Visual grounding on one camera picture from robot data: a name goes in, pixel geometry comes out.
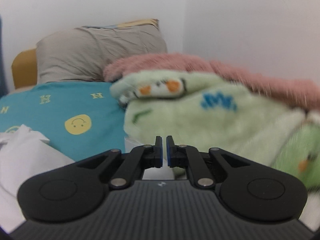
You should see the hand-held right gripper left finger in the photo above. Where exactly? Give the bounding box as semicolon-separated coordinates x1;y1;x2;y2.
76;136;164;189

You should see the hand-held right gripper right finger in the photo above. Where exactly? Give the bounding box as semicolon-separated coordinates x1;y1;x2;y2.
166;135;251;189

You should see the white shirt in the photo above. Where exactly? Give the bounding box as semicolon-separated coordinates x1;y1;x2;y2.
0;124;175;233

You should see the green fluffy printed blanket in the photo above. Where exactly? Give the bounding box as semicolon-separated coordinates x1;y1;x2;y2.
110;70;320;193

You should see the pink fluffy blanket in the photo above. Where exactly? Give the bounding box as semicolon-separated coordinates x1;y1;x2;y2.
103;52;320;111

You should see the teal smiley print bedsheet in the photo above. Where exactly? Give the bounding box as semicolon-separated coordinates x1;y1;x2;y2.
0;82;128;162

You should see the grey pillow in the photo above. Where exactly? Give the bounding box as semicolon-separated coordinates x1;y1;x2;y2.
36;26;168;83

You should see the yellow patterned pillow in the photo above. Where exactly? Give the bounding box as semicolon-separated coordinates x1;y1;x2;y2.
82;19;160;31

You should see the yellow headboard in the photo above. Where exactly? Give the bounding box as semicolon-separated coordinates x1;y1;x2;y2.
11;49;38;90

